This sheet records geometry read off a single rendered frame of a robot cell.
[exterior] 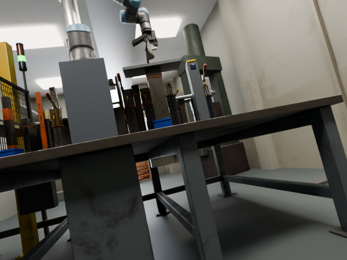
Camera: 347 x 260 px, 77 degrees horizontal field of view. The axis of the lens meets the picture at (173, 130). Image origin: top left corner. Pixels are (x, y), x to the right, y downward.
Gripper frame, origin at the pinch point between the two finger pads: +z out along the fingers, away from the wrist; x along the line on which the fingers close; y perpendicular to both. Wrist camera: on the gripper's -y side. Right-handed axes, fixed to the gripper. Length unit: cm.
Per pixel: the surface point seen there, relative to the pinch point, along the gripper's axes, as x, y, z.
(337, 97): -49, 81, 52
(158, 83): -3.0, 2.0, 17.3
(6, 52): 97, -114, -67
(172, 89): 10.8, 14.3, 18.1
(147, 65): -5.5, -3.1, 6.2
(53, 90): 28, -64, 2
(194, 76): -6.7, 25.5, 17.0
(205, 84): 7.2, 38.9, 18.6
